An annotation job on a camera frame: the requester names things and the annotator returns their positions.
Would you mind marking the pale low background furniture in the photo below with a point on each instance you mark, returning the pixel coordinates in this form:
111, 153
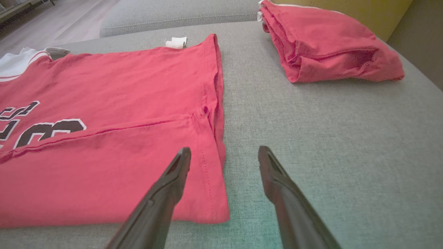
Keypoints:
17, 7

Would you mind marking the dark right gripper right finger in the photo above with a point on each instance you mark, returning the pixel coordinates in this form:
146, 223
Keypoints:
294, 214

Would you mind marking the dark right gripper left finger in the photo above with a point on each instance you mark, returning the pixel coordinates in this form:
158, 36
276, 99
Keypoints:
159, 207

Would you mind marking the yellow backrest cushion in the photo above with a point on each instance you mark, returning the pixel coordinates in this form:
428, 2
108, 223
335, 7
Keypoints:
380, 14

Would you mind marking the red white-sleeved printed t-shirt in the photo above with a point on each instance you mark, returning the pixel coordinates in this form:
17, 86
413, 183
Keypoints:
104, 86

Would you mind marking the grey fabric sofa seat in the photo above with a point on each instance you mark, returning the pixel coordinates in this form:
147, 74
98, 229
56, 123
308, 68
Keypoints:
346, 138

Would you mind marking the red garment with white trim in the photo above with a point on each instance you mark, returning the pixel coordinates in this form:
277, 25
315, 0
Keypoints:
328, 41

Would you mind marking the grey sofa cushion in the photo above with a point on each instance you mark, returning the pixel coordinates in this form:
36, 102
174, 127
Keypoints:
173, 14

